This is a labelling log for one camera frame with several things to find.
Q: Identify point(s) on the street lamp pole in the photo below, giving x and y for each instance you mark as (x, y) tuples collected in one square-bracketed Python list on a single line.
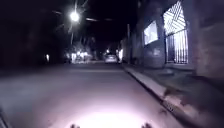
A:
[(73, 26)]

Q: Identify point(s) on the grey asphalt road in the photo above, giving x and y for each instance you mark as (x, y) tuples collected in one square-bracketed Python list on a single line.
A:
[(83, 90)]

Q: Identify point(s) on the building with lit gate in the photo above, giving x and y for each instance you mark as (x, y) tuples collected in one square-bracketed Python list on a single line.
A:
[(173, 36)]

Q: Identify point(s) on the row of dark trees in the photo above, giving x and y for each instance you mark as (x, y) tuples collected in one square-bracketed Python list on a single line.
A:
[(30, 36)]

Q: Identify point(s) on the white car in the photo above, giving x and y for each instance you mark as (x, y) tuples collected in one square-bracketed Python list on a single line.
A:
[(111, 58)]

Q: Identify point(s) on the robot's own part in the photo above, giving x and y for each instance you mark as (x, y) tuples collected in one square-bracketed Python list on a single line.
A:
[(146, 126), (74, 126)]

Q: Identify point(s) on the concrete kerb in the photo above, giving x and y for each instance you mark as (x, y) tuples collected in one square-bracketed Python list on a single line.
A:
[(150, 85)]

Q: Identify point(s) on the pavement beside road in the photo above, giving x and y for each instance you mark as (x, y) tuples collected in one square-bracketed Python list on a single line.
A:
[(196, 93)]

